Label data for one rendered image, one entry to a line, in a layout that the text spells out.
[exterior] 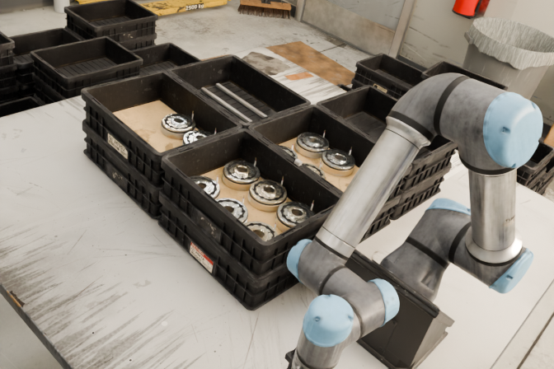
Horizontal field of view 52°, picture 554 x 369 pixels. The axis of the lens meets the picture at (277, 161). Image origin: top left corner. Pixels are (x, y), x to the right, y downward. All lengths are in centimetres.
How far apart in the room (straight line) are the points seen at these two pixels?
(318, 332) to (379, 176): 31
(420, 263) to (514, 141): 46
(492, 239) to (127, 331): 82
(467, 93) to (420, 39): 362
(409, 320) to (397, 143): 43
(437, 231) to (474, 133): 42
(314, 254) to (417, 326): 34
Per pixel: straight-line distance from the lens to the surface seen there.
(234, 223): 130
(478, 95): 102
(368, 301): 100
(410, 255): 137
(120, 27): 314
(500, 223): 121
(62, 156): 188
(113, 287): 146
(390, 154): 106
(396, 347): 137
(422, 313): 127
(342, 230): 105
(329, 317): 93
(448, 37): 454
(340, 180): 169
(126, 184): 169
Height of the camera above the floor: 178
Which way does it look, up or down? 34 degrees down
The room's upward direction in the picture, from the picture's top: 12 degrees clockwise
